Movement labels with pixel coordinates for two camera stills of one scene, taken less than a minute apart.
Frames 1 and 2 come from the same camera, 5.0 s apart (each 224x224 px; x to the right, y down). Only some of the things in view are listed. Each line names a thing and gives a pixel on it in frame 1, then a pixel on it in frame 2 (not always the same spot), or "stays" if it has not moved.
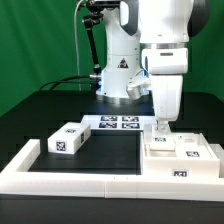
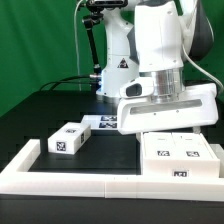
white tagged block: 191,146 stays
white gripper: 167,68 → 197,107
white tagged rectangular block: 69,138 stays
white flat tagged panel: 118,122 stays
